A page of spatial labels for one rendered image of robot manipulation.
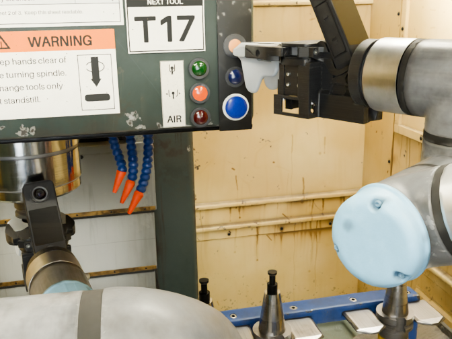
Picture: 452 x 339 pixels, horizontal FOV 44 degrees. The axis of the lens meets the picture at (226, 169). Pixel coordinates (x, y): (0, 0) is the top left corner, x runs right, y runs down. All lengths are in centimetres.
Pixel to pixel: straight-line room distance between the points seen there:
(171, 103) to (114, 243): 79
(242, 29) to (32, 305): 48
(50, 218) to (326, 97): 44
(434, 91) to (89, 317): 35
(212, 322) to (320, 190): 163
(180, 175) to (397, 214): 111
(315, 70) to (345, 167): 140
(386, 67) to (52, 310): 37
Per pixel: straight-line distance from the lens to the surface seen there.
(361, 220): 43
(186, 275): 159
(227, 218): 193
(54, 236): 85
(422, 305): 109
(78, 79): 73
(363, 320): 102
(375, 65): 57
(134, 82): 74
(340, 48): 61
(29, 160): 89
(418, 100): 55
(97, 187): 142
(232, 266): 201
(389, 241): 42
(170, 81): 74
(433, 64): 55
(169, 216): 151
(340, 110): 62
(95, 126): 74
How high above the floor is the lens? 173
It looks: 16 degrees down
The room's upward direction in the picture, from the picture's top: 1 degrees counter-clockwise
